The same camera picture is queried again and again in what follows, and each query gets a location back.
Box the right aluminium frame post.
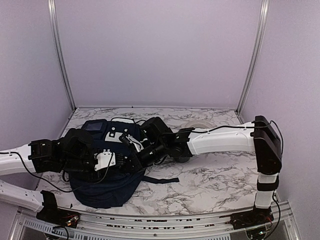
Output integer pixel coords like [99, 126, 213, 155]
[235, 0, 270, 116]

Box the navy blue student backpack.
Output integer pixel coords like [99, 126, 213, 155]
[68, 118, 180, 209]

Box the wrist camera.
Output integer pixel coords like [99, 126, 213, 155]
[94, 149, 128, 172]
[118, 133, 145, 153]

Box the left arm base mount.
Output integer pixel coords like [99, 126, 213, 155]
[36, 190, 80, 229]

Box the aluminium frame post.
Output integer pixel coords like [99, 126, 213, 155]
[47, 0, 77, 112]
[235, 0, 270, 116]

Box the left aluminium frame post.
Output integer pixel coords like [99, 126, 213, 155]
[47, 0, 77, 112]

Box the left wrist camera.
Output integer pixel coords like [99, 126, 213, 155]
[94, 149, 128, 172]

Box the front aluminium rail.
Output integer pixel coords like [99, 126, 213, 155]
[10, 202, 301, 240]

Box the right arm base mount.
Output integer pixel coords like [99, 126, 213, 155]
[225, 206, 274, 230]

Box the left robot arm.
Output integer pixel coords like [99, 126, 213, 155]
[0, 128, 145, 209]

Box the dark grey metal mug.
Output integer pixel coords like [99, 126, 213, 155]
[173, 156, 192, 163]

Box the grey swirl ceramic plate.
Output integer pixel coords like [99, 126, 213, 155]
[181, 120, 215, 129]

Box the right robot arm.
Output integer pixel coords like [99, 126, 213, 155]
[128, 115, 284, 224]

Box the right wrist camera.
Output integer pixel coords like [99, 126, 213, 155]
[118, 133, 145, 153]

